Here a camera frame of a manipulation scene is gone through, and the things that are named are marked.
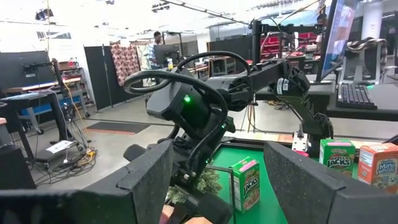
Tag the person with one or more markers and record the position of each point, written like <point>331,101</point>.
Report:
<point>152,53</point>
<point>321,20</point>

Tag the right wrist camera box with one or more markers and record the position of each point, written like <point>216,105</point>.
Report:
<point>168,102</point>

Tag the black ceiling spotlight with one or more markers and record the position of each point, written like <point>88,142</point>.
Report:
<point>43,14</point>

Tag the black equipment stand frame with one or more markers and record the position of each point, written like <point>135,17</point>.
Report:
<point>256,40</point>

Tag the dark office desk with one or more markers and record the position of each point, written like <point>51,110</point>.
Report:
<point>385,99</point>

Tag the red storage bins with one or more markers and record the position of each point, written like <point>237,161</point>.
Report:
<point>270,42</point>

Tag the white metal base bracket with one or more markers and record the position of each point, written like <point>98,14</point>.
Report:
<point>300,141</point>

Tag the black background monitor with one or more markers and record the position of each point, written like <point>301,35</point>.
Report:
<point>166,53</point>

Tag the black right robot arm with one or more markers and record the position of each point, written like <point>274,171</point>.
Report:
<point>267,73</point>

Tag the orange Mini Wheats cereal box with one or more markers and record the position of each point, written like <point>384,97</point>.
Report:
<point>377,165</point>

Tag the green Apple Jacks cereal box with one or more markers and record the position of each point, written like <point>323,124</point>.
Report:
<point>247,186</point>
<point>337,155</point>

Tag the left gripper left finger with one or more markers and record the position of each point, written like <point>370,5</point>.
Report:
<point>124,205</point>

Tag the black standing desk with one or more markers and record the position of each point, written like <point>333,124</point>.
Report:
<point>31,99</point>

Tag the large computer monitor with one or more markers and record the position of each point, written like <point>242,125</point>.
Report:
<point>339,34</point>

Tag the black wall screen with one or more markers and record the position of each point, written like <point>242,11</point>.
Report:
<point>25,68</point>

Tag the white paper sheet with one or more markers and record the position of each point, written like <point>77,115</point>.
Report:
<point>59,147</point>

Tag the black partition panel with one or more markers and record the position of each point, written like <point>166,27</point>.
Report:
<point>96,77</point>

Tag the black floor mat red edge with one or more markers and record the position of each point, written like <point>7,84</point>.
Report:
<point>118,128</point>

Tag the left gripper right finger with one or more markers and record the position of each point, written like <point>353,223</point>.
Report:
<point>311,202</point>

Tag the metal shelf cart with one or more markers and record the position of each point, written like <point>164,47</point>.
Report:
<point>74,81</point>

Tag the pale green potted plant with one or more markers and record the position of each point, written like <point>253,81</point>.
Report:
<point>211,183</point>

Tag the black aluminium rig frame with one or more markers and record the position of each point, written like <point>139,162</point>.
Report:
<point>242,142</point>

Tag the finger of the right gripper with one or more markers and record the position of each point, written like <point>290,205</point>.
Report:
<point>214,211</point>
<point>186,197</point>

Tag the yellow bottle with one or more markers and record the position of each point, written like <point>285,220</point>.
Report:
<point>170,64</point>

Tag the thin black shelf frame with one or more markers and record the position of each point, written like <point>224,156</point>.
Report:
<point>233,193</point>

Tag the black computer keyboard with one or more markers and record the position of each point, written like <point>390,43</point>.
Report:
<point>354,96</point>

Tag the grey office chair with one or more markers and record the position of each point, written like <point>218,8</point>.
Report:
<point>360,62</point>

